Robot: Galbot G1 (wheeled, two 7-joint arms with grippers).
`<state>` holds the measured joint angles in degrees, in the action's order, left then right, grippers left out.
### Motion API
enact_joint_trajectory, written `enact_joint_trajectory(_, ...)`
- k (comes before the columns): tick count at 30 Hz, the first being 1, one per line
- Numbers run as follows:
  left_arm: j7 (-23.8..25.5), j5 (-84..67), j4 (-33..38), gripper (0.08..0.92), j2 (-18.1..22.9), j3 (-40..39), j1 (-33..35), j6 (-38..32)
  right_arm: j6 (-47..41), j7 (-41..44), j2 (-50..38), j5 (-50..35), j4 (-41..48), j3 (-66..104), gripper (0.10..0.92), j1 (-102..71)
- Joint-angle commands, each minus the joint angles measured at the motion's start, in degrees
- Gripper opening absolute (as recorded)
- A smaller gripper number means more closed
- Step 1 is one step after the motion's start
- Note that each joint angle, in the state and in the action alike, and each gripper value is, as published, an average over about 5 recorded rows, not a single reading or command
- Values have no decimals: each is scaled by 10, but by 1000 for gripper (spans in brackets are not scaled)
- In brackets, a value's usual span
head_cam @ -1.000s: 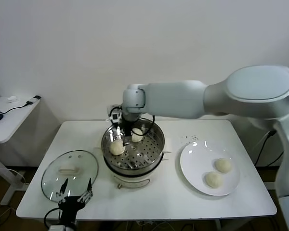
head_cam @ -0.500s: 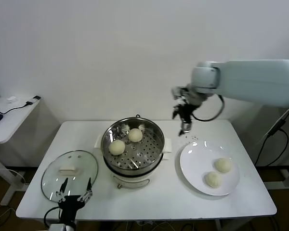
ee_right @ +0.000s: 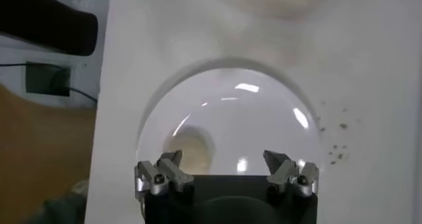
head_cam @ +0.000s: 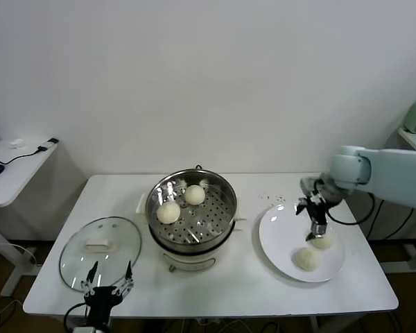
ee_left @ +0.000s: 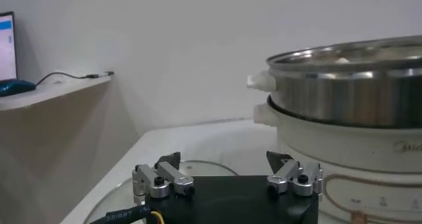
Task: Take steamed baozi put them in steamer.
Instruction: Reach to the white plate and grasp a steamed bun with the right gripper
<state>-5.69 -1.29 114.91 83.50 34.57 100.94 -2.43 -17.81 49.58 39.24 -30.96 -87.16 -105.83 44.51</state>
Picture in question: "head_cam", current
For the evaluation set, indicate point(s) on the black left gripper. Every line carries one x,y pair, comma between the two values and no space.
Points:
100,300

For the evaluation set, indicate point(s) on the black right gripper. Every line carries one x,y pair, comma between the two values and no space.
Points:
317,211

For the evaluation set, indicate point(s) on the white steamed baozi bun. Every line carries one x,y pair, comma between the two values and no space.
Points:
306,259
195,195
168,213
324,243

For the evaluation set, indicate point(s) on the round glass pot lid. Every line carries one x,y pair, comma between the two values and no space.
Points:
98,243

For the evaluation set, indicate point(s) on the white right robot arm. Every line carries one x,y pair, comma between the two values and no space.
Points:
395,173

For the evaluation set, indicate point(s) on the white electric steamer base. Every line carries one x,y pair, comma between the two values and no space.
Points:
187,258

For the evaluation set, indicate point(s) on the stainless steel steamer basket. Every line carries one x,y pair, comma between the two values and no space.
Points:
201,225

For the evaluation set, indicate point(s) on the scattered dark crumbs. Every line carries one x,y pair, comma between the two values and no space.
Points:
280,198

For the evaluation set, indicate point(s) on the round white plate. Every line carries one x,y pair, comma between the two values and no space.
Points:
281,236

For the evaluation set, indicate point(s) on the small grey black device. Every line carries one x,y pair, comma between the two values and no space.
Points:
52,140

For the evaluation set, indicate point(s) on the small white object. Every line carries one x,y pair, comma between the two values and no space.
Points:
18,143

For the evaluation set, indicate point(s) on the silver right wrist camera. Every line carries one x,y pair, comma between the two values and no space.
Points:
308,184

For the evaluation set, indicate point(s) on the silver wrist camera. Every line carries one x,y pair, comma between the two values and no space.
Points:
85,330
308,184

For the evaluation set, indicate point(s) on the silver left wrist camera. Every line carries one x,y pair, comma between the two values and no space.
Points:
85,330

